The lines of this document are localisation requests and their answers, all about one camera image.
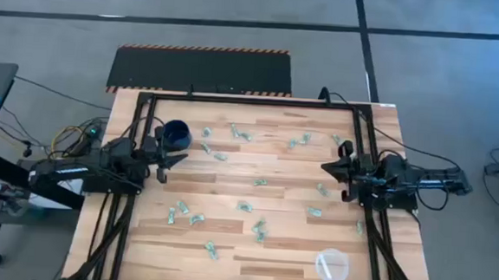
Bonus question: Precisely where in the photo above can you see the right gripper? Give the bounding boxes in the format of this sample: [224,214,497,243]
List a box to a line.
[318,138,380,205]

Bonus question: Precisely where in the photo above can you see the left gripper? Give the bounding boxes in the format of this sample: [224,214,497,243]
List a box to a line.
[139,124,191,186]

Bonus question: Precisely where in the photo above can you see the clear plastic round bin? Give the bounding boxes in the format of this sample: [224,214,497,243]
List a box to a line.
[313,246,351,280]

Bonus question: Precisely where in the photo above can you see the dark blue ceramic mug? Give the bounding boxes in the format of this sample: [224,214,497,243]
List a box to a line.
[160,117,194,153]

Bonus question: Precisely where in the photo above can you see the small black box device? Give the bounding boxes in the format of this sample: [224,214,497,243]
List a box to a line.
[190,81,237,95]

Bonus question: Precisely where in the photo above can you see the black hazard-striped floor mat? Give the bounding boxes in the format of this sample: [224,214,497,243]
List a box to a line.
[105,38,295,105]

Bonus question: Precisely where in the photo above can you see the white printed box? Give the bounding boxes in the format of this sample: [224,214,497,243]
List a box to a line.
[28,173,87,212]

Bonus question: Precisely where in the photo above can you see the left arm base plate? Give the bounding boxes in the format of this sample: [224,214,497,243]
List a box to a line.
[81,175,146,198]

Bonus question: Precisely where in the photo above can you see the black power cable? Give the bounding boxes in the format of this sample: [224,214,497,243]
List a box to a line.
[314,86,469,172]

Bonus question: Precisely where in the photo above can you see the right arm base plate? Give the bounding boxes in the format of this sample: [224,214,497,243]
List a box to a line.
[357,187,420,214]

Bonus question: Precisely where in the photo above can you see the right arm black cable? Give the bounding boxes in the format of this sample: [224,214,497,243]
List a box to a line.
[412,175,452,213]

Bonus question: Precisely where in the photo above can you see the black aluminium table frame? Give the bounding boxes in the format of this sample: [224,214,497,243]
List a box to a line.
[61,83,448,280]

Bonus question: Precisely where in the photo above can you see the yellow cable bundle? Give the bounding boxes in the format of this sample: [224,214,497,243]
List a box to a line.
[50,123,89,157]

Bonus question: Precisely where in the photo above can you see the thin black floor cable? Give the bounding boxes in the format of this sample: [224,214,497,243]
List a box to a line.
[11,75,114,111]

